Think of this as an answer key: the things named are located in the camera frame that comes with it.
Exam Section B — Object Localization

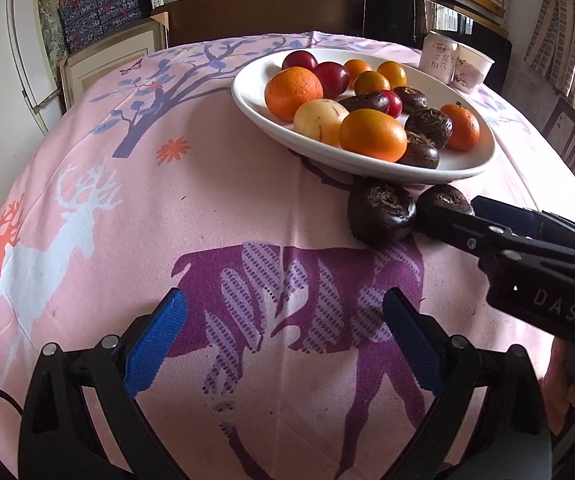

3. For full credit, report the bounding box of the pink deer print tablecloth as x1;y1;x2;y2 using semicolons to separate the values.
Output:
0;30;575;480

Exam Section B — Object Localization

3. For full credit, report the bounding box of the white oval plate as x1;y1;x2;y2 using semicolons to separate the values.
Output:
231;47;497;184

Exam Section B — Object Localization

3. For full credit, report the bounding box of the dark red plum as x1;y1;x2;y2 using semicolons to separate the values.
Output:
282;50;318;72

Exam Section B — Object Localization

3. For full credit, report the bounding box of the large orange mandarin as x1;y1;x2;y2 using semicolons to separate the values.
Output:
264;66;324;122

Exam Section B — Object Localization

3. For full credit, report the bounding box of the framed picture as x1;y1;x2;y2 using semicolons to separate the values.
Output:
59;22;168;111

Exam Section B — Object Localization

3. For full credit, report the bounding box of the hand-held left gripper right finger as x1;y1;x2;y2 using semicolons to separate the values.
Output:
381;287;553;480

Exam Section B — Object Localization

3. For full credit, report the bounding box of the textured orange mandarin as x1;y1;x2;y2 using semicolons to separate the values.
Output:
439;102;481;152

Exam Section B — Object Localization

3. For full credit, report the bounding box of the patterned curtain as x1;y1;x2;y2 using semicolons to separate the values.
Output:
524;0;575;96

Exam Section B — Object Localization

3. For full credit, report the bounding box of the tall white paper cup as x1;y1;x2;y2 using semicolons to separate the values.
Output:
419;30;459;85

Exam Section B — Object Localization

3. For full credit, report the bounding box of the small yellow-orange kumquat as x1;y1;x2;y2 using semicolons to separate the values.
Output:
376;61;408;90
353;70;391;97

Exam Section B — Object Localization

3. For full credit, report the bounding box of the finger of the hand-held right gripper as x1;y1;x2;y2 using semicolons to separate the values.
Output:
416;202;507;262
470;195;544;234

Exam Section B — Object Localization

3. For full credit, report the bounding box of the stack of blue patterned boxes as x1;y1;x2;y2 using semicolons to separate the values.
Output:
58;0;151;53

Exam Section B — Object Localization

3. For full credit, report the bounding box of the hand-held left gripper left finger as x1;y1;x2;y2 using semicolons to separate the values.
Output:
18;287;191;480

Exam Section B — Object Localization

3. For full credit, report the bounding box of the short white paper cup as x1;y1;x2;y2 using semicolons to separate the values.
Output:
451;44;495;95

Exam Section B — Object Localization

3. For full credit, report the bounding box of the green patterned board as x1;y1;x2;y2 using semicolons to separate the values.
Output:
35;0;71;61

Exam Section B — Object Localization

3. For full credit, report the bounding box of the small orange mandarin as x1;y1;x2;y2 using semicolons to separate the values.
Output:
343;59;373;81

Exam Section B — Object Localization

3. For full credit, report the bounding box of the yellow round fruit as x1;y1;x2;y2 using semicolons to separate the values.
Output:
293;100;351;148

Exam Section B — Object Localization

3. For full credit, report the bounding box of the person's right hand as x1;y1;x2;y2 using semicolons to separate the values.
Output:
542;339;575;428

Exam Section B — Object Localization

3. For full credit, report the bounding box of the smooth oval orange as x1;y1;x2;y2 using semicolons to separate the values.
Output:
339;108;408;163

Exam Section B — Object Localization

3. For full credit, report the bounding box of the small red cherry tomato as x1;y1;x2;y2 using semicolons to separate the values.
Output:
382;90;403;119

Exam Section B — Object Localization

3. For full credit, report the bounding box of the large dark water chestnut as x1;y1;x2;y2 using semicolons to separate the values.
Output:
347;177;417;247

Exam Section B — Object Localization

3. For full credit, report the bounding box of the elongated dark water chestnut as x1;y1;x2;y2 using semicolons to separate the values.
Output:
338;91;391;115

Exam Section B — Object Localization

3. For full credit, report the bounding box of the large red plum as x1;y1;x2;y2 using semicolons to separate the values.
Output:
312;61;351;100

